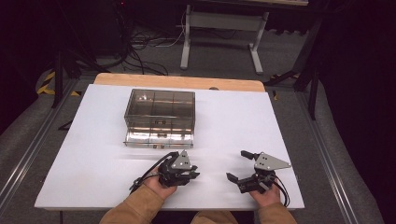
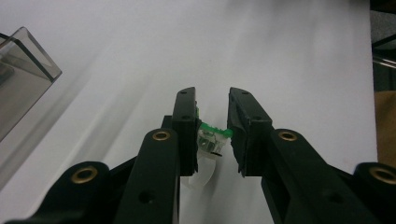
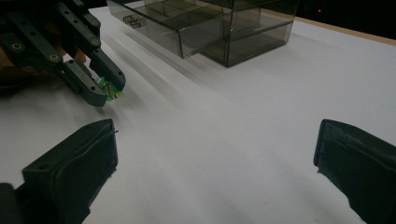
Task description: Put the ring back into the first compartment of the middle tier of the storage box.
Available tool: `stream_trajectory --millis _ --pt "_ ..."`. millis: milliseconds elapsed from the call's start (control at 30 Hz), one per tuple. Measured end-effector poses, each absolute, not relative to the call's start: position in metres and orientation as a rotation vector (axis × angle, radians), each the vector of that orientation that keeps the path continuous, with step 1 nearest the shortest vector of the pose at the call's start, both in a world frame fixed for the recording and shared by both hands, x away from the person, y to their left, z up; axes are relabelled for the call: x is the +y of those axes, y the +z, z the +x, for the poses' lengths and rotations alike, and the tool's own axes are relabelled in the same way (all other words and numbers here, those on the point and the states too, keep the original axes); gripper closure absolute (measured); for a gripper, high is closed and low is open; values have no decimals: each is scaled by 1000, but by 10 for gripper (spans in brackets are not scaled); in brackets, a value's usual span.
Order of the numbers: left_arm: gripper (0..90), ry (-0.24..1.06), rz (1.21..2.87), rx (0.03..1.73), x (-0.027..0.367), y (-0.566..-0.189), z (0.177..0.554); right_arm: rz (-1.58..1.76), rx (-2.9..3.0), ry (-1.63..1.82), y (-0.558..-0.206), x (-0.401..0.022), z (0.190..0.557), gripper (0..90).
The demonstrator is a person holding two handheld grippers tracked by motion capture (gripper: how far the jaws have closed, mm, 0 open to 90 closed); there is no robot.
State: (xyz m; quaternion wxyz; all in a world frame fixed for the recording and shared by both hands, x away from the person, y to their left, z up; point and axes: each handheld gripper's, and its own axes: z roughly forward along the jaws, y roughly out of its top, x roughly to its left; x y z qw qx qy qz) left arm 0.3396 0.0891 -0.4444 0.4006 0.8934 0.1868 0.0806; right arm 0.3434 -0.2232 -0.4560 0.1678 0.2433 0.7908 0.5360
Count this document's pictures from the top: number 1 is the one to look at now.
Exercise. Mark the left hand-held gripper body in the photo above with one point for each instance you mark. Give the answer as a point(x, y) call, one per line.
point(179, 165)

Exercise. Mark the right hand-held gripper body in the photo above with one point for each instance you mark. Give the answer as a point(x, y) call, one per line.
point(269, 163)

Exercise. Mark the clear grey pull-out drawer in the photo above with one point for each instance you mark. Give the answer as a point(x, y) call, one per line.
point(174, 144)

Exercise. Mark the clear grey drawer organizer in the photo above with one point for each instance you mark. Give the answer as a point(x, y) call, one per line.
point(160, 104)

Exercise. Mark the person's left hand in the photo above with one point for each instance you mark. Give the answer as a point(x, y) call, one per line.
point(158, 189)

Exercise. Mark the person's right hand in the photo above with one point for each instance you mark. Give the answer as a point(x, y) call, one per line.
point(267, 199)

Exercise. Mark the white board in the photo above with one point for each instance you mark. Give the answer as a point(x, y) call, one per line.
point(233, 118)

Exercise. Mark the person's right leg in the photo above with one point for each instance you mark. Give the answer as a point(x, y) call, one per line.
point(214, 218)

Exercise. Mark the black metal stand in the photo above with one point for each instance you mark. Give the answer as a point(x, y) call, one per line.
point(313, 93)
point(58, 81)

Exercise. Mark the wooden table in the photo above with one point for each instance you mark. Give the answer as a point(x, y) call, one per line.
point(174, 81)

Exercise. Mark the yellow black floor tape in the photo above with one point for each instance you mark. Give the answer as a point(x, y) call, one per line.
point(46, 88)

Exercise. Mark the aluminium floor rail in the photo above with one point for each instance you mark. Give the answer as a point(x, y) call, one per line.
point(31, 149)
point(330, 168)

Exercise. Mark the white metal stand frame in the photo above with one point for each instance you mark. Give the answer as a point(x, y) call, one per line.
point(224, 20)

